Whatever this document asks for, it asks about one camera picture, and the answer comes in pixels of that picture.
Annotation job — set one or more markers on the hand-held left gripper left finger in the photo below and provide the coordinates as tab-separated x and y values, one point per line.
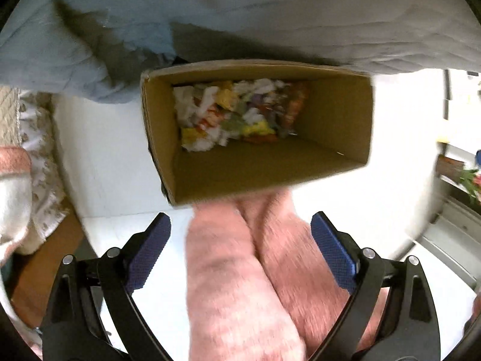
148	252

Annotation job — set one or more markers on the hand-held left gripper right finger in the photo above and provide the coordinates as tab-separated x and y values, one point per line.
334	252

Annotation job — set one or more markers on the brown cardboard box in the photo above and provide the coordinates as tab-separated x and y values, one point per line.
270	169

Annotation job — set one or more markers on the pile of paper scraps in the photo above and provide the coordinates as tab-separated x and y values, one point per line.
233	114

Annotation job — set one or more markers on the person's left leg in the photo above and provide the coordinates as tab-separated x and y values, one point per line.
229	282

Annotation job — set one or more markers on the brown flat board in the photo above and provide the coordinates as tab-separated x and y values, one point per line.
45	263

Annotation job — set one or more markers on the floral patterned cloth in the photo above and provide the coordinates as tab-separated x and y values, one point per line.
45	165

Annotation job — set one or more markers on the pink and white blanket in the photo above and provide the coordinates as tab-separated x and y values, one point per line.
13	195

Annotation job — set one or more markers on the brown planter with flowers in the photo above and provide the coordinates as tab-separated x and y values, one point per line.
464	173

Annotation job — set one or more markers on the beige quilted mat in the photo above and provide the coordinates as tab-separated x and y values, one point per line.
8	116

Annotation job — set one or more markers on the light blue quilt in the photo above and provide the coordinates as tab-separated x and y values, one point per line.
263	18

